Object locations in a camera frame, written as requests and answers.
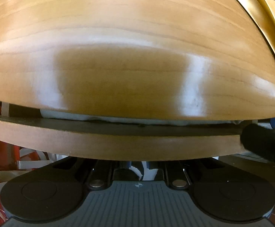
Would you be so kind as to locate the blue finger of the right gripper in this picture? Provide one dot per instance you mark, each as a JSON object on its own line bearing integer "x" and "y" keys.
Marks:
{"x": 260, "y": 140}

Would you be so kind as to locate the wooden drawer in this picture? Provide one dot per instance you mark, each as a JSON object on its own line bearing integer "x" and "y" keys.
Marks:
{"x": 135, "y": 142}

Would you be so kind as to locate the wooden nightstand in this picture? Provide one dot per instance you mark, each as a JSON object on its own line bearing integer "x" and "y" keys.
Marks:
{"x": 147, "y": 59}

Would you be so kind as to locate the white folded cloth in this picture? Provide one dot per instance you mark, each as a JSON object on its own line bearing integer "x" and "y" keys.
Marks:
{"x": 81, "y": 117}

